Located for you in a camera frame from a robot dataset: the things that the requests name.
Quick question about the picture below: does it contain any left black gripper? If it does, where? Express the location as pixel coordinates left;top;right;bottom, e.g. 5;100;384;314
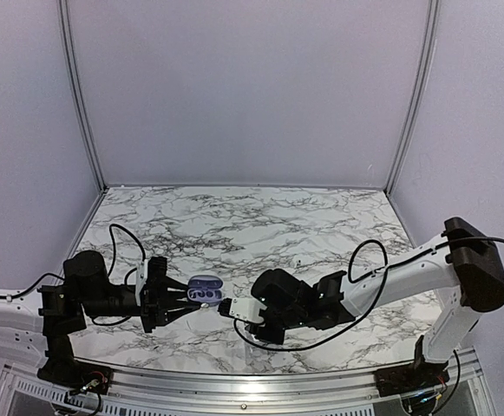
81;276;200;334

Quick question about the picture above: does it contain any purple earbud charging case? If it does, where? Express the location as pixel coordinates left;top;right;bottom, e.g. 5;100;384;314
187;275;224;305

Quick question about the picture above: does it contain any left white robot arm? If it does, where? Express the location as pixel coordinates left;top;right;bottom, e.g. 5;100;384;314
0;250;201;393

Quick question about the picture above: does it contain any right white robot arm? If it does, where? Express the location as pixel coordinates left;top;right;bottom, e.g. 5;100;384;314
231;217;504;388

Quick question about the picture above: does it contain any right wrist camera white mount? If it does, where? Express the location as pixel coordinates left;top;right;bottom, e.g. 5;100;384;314
217;298;266;325

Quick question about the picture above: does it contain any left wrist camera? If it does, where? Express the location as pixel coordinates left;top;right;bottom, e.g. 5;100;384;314
134;256;167;306

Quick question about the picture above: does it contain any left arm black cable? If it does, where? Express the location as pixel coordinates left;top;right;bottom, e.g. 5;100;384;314
8;223;147;327

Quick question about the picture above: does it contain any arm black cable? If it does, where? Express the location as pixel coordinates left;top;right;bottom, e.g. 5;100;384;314
8;223;147;327
232;236;504;352

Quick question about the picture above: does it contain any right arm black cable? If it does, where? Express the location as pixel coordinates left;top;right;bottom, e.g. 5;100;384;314
232;236;504;352

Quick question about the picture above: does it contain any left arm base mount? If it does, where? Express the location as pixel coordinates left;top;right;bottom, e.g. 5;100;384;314
36;359;113;394

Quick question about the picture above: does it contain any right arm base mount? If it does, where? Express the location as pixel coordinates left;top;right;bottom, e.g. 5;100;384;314
374;362;449;397

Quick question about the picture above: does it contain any front aluminium rail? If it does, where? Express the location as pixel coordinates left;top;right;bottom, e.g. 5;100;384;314
0;352;494;415

